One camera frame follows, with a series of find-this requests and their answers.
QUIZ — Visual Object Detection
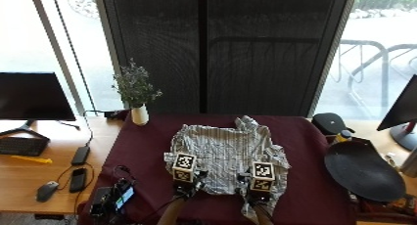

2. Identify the person's left hand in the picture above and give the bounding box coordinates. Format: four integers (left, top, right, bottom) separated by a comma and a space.
172, 170, 210, 201

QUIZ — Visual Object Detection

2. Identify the person's right hand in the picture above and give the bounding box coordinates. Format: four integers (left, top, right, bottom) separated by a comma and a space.
236, 172, 277, 205

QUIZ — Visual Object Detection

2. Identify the white marker cube right glove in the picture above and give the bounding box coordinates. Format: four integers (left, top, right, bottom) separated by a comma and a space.
250, 160, 276, 192

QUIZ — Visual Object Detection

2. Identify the white marker cube glove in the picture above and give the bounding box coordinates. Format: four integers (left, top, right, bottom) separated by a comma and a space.
250, 160, 276, 192
171, 152, 199, 184

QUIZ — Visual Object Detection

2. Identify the white marker cube left glove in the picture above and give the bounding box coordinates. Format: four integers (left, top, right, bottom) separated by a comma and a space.
171, 152, 199, 184

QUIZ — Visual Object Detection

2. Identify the striped crumpled shirt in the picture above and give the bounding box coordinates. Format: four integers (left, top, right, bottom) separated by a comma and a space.
163, 114, 293, 225

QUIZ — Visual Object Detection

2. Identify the maroon tablecloth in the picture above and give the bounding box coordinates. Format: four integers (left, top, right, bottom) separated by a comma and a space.
78, 112, 359, 225

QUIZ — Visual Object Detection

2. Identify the white vase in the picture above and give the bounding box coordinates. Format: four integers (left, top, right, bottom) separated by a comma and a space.
131, 103, 151, 127

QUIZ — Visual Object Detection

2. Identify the yellow and black bottle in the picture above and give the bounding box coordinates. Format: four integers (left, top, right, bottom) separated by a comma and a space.
332, 129, 355, 145

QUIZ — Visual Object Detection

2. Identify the black power adapter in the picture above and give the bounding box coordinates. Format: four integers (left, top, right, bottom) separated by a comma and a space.
103, 109, 132, 120

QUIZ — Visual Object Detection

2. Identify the black smartphone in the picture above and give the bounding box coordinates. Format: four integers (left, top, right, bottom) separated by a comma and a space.
68, 167, 90, 195

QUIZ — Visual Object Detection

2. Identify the bunch of small flowers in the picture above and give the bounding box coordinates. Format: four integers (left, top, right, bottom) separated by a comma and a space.
111, 57, 164, 109

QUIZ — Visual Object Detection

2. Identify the grey computer mouse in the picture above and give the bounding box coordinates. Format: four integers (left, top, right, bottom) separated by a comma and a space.
35, 180, 60, 203

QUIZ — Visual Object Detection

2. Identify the dark mesh window blind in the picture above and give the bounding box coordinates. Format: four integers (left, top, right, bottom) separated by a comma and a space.
92, 0, 360, 117

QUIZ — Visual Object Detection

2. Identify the yellow flat tool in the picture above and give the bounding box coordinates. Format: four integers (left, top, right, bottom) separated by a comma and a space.
10, 155, 54, 165

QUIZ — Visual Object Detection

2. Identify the grey round monitor foot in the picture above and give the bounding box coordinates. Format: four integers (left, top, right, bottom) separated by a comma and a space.
388, 121, 417, 152

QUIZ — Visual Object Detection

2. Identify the black keyboard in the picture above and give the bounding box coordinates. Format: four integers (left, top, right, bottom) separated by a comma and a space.
0, 136, 51, 158

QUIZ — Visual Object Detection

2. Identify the black monitor stand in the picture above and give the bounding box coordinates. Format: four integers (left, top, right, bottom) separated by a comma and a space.
0, 119, 52, 142

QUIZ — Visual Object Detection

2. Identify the metal bicycle rack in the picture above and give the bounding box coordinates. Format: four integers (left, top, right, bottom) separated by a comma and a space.
328, 38, 417, 119

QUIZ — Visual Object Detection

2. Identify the black computer monitor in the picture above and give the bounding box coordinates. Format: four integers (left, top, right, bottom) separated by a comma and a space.
0, 71, 79, 122

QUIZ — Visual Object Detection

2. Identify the black coiled cable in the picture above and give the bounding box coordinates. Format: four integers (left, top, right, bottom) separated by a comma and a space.
111, 164, 138, 184

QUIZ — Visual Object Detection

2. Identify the black recording device with screen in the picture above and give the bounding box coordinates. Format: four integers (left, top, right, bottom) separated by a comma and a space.
90, 178, 138, 220

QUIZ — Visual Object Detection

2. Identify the beaded blind cord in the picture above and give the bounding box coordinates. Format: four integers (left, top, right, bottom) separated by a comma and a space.
50, 0, 99, 113

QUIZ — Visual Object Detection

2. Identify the grey window frame post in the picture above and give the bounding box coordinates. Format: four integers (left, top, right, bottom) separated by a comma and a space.
30, 0, 98, 115

